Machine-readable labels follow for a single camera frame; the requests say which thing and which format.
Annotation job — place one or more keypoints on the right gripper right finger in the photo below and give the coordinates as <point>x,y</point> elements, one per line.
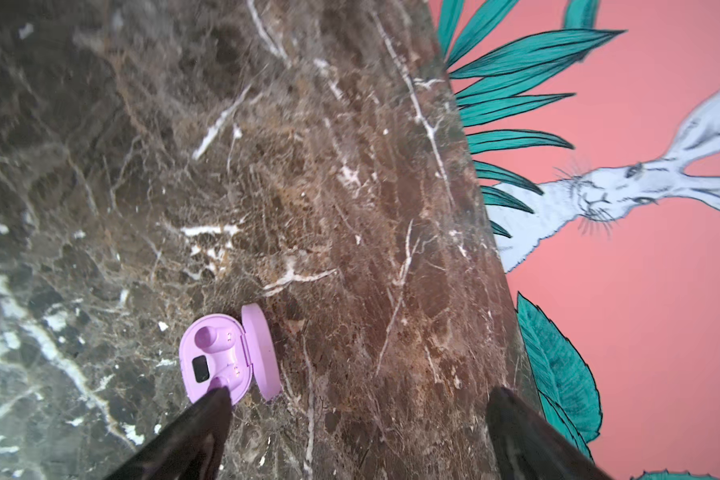
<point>527,447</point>

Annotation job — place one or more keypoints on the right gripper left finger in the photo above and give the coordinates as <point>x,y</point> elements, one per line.
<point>191,447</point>

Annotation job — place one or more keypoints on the purple earbuds charging case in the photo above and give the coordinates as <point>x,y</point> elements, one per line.
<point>252,359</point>

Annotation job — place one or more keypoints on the purple earbud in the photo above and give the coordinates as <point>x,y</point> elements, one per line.
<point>214,339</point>

